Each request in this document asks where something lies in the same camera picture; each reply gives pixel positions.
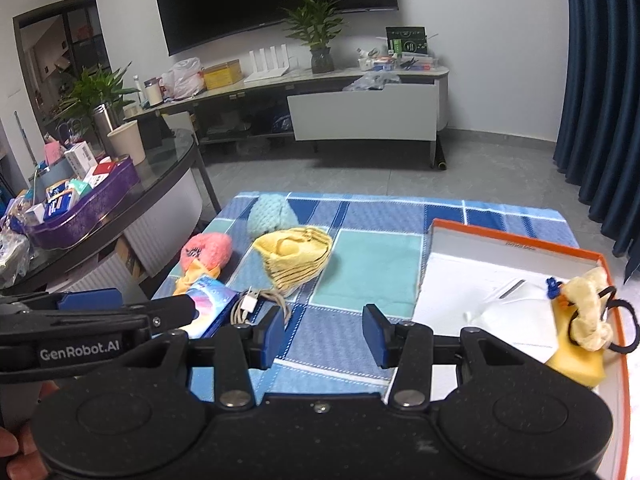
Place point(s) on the blue orange small toy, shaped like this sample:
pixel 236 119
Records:
pixel 551 285

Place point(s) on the white barcode box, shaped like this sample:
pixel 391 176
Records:
pixel 80 160

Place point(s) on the white jar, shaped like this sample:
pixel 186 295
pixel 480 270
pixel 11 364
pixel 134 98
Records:
pixel 154 94

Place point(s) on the white router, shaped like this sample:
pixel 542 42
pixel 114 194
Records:
pixel 265 75

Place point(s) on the orange and white cardboard box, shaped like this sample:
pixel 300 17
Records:
pixel 450 280

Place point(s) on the steel tumbler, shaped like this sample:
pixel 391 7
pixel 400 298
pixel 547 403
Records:
pixel 105 125

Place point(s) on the white TV stand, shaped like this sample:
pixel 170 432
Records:
pixel 235 95

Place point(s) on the colourful tissue pack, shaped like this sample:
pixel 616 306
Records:
pixel 215 305

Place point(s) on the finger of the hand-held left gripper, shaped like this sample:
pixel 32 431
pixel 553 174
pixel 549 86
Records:
pixel 170 310
pixel 90 300

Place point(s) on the blue medicine box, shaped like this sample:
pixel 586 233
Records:
pixel 61 204

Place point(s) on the green and black box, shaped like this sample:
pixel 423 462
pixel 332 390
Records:
pixel 407 40

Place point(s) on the clear plastic bag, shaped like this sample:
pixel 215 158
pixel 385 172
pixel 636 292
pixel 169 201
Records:
pixel 372 81

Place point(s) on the round glass table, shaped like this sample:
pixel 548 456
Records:
pixel 165 160

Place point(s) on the teal knit hat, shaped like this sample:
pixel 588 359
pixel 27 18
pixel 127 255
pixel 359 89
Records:
pixel 270 215

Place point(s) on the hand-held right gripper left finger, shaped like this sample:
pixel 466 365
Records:
pixel 270 336

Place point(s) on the red and white box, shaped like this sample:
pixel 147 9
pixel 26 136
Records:
pixel 100 171

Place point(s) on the pink box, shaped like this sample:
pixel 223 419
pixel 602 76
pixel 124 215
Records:
pixel 54 152

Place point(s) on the beige paper cup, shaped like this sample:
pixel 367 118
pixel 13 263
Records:
pixel 127 142

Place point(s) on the yellow sponge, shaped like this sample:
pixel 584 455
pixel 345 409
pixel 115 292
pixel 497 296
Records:
pixel 575 360

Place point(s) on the black rolled mat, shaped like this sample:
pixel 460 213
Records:
pixel 441 157

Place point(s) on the blue checked blanket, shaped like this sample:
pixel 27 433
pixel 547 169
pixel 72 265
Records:
pixel 370 270

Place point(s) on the white face mask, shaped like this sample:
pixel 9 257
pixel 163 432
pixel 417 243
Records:
pixel 520 315

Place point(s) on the leafy green potted plant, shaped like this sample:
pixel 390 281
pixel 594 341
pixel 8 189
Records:
pixel 95 87

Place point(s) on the clear plastic organizer box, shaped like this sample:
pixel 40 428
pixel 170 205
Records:
pixel 415 62

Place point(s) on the pale yellow scrunchie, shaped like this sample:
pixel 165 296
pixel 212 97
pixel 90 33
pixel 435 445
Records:
pixel 587 325

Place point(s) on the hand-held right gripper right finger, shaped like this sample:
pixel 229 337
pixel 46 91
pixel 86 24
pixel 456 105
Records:
pixel 375 333

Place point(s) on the potted plant in dark vase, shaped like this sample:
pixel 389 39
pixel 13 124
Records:
pixel 315 25

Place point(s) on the yellow striped knit cloth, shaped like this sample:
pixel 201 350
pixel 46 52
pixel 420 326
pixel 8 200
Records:
pixel 290 255

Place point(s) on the person's left hand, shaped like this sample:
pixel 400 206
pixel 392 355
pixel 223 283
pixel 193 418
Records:
pixel 15 452

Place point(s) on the crinkled silver bag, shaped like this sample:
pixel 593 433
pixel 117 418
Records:
pixel 14 260

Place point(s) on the purple tray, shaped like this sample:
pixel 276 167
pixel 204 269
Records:
pixel 95 205

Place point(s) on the white plastic bag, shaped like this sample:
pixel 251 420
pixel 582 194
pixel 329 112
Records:
pixel 185 80

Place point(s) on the pink knit ball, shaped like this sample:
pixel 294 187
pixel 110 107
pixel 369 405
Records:
pixel 212 250

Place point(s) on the yellow box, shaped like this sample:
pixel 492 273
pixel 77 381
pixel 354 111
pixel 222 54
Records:
pixel 222 76

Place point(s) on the dark blue curtain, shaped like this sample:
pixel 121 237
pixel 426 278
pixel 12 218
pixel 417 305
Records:
pixel 595 110

